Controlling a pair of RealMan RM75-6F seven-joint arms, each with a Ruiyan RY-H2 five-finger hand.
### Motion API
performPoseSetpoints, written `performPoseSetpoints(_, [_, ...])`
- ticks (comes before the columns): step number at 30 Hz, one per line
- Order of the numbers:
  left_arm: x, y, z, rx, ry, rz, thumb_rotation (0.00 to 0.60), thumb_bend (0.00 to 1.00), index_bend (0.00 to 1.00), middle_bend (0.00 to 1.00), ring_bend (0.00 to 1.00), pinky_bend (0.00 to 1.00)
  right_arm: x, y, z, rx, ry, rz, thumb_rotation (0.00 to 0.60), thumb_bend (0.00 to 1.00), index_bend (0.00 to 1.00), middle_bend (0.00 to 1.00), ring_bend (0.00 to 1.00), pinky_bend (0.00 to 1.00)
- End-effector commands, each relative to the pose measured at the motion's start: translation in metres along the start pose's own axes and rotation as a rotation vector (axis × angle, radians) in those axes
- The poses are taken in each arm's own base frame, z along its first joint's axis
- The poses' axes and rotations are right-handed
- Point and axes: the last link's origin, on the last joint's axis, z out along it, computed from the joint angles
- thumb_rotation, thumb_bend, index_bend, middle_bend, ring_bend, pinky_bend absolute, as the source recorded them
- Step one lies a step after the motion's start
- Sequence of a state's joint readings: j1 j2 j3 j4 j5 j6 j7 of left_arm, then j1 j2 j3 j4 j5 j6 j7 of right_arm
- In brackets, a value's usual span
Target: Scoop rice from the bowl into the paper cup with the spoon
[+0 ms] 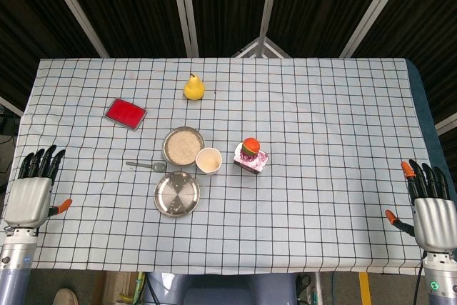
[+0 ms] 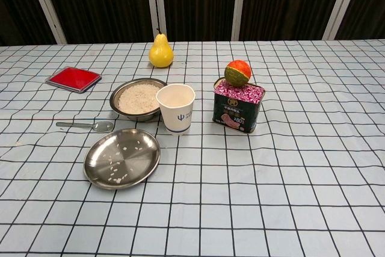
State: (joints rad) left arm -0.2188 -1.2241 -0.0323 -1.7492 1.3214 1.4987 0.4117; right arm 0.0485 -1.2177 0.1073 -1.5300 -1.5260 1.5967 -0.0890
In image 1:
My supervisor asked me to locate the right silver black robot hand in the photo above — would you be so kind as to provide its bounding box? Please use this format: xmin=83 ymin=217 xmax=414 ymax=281
xmin=384 ymin=159 xmax=457 ymax=252

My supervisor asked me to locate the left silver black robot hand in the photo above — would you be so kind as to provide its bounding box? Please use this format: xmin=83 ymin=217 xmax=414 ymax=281
xmin=2 ymin=144 xmax=73 ymax=230

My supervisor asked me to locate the small metal spoon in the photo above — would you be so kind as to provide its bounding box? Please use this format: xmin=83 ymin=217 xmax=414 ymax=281
xmin=125 ymin=160 xmax=167 ymax=173

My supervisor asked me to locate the steel bowl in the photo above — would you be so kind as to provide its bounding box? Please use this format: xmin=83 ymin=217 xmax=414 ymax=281
xmin=162 ymin=126 xmax=206 ymax=167

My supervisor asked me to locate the shallow steel plate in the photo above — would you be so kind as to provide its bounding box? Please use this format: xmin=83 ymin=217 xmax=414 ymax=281
xmin=154 ymin=171 xmax=201 ymax=218

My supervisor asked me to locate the white paper cup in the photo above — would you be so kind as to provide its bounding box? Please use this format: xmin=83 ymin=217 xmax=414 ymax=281
xmin=195 ymin=147 xmax=223 ymax=175

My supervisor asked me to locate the beige shoe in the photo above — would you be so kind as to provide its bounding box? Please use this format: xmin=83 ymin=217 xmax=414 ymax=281
xmin=52 ymin=287 xmax=79 ymax=305

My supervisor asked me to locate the red flat ink pad box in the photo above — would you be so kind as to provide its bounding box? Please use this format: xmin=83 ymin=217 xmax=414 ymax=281
xmin=104 ymin=97 xmax=149 ymax=131

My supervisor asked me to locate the checked light blue tablecloth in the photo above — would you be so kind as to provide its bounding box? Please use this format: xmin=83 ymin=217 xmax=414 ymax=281
xmin=0 ymin=57 xmax=441 ymax=276

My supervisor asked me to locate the yellow pear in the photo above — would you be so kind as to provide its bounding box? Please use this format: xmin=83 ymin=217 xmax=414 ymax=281
xmin=183 ymin=73 xmax=206 ymax=101

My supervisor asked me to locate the orange and green ball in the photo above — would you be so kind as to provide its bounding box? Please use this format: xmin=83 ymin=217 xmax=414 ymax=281
xmin=241 ymin=136 xmax=261 ymax=158

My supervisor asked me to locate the blue-grey robot torso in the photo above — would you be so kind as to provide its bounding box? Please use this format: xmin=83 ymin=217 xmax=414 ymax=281
xmin=142 ymin=271 xmax=299 ymax=305

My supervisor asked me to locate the black pleated curtain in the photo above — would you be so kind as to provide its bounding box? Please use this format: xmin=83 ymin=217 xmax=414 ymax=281
xmin=0 ymin=0 xmax=457 ymax=134

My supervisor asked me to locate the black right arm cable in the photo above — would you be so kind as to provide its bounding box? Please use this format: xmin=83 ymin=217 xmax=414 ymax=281
xmin=413 ymin=251 xmax=428 ymax=305

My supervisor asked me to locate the white metal frame post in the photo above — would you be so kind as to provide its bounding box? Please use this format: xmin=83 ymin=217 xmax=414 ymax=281
xmin=257 ymin=0 xmax=283 ymax=40
xmin=338 ymin=0 xmax=418 ymax=59
xmin=40 ymin=0 xmax=110 ymax=59
xmin=169 ymin=0 xmax=200 ymax=58

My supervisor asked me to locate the white triangular frame brace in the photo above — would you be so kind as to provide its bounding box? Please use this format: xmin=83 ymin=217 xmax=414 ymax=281
xmin=231 ymin=36 xmax=291 ymax=59

